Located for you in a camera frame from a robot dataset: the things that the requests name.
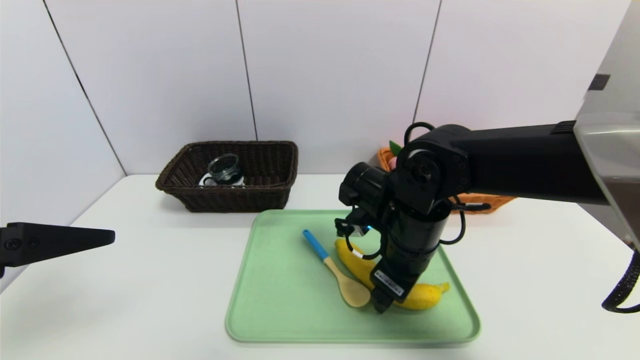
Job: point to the small black wall fixture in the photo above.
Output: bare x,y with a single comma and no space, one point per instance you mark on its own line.
598,82

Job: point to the glass cup with black holder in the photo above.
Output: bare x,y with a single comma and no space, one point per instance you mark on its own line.
225,167

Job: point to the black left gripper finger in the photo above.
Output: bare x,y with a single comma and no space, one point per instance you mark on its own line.
55,242

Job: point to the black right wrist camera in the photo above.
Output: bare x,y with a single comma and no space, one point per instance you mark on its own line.
357,230

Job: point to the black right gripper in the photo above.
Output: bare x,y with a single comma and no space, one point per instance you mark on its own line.
389,283

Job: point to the yellow banana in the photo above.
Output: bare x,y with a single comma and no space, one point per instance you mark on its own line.
425,297

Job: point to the pink plush peach toy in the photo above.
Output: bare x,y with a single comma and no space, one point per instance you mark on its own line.
396,150

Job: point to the dark brown wicker basket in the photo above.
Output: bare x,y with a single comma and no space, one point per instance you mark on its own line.
260,195

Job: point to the light green plastic tray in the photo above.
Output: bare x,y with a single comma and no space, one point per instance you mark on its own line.
290,320

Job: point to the orange wicker basket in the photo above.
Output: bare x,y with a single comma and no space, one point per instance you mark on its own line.
490,202

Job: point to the white plastic tape spool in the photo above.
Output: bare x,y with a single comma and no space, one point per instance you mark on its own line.
204,181

